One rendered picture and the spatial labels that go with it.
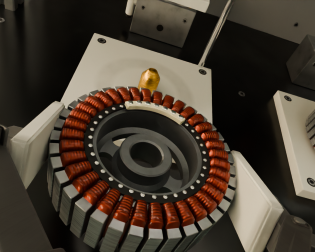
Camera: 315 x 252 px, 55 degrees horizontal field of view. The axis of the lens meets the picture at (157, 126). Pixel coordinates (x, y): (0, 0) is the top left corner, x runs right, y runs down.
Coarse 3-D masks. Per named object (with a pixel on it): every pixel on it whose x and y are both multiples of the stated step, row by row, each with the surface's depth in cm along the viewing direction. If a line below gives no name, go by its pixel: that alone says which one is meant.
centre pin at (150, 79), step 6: (144, 72) 30; (150, 72) 30; (156, 72) 30; (144, 78) 30; (150, 78) 30; (156, 78) 30; (138, 84) 31; (144, 84) 30; (150, 84) 30; (156, 84) 31; (150, 90) 31
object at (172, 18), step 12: (144, 0) 37; (156, 0) 37; (168, 0) 38; (144, 12) 38; (156, 12) 38; (168, 12) 38; (180, 12) 38; (192, 12) 38; (132, 24) 40; (144, 24) 40; (156, 24) 39; (168, 24) 39; (180, 24) 39; (156, 36) 41; (168, 36) 40; (180, 36) 40
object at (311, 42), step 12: (312, 36) 43; (300, 48) 44; (312, 48) 41; (288, 60) 46; (300, 60) 43; (312, 60) 41; (288, 72) 45; (300, 72) 42; (312, 72) 42; (300, 84) 44; (312, 84) 43
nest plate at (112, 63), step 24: (96, 48) 34; (120, 48) 36; (144, 48) 37; (96, 72) 32; (120, 72) 33; (168, 72) 35; (192, 72) 36; (72, 96) 28; (192, 96) 33; (120, 144) 27
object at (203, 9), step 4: (172, 0) 27; (176, 0) 27; (180, 0) 27; (184, 0) 27; (188, 0) 27; (192, 0) 27; (196, 0) 27; (200, 0) 27; (204, 0) 27; (208, 0) 27; (184, 4) 27; (188, 4) 27; (192, 4) 27; (196, 4) 27; (200, 4) 27; (204, 4) 27; (208, 4) 27; (196, 8) 27; (200, 8) 27; (204, 8) 27
